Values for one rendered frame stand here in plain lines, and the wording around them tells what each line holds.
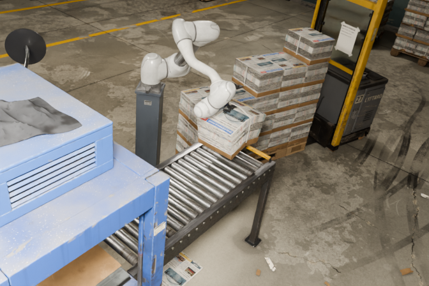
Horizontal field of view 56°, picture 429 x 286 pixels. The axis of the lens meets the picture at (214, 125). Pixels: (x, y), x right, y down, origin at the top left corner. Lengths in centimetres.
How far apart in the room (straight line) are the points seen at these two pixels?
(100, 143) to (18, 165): 29
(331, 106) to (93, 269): 337
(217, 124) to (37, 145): 149
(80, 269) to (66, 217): 84
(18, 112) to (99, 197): 38
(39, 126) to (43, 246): 37
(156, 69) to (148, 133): 56
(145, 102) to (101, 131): 187
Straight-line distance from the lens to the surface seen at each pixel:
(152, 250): 169
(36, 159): 130
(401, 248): 393
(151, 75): 315
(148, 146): 348
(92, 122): 142
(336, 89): 471
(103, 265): 219
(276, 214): 374
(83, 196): 143
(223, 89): 226
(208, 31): 270
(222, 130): 256
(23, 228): 137
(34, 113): 145
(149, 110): 329
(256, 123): 277
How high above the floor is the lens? 250
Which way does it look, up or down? 32 degrees down
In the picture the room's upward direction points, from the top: 8 degrees clockwise
